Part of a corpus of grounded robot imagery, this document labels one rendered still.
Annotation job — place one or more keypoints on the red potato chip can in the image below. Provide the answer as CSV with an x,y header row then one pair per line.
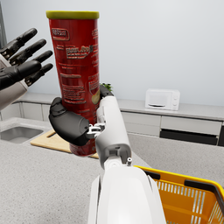
x,y
76,58

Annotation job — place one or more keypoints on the yellow slatted basket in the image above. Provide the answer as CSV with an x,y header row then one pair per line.
x,y
189,198

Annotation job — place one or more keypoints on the green potted plant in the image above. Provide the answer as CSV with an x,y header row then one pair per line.
x,y
107,86

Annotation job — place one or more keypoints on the white microwave oven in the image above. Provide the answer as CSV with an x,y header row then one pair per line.
x,y
162,99

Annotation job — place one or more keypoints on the white base cabinets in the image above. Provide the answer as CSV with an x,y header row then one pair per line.
x,y
175,124

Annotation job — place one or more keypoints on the wooden cutting board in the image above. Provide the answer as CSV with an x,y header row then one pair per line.
x,y
48,140

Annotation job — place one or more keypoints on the steel kitchen sink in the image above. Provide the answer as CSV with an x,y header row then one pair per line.
x,y
18,134

